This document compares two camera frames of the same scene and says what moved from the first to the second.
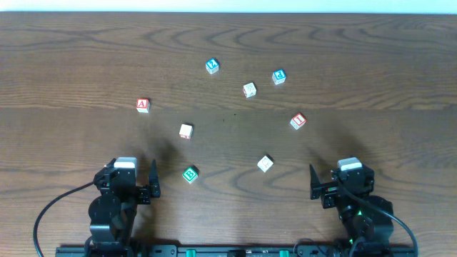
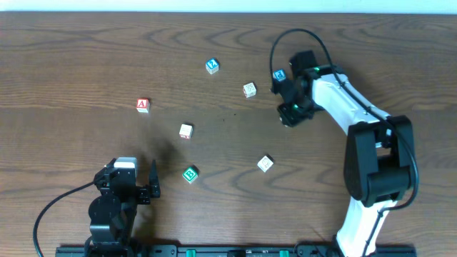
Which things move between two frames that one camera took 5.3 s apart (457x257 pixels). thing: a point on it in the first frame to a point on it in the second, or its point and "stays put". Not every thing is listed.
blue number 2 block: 212,65 stays put
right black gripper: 328,189 to 284,89
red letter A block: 143,106 stays put
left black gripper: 141,193 stays put
